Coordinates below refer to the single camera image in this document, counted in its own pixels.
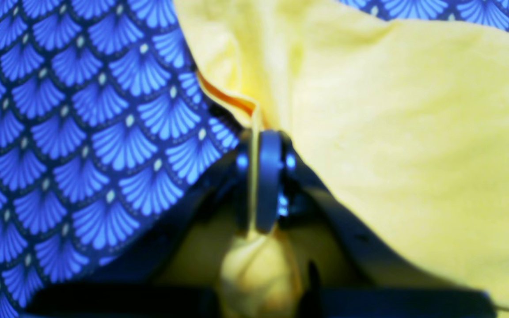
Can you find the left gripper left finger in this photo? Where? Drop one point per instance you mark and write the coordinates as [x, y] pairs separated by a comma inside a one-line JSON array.
[[170, 271]]

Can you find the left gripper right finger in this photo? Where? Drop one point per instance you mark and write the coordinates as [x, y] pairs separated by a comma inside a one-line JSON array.
[[345, 269]]

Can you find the yellow T-shirt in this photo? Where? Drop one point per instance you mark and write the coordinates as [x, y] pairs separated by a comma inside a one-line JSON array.
[[406, 121]]

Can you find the blue fan-patterned tablecloth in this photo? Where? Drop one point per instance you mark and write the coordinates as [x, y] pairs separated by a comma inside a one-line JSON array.
[[104, 127]]

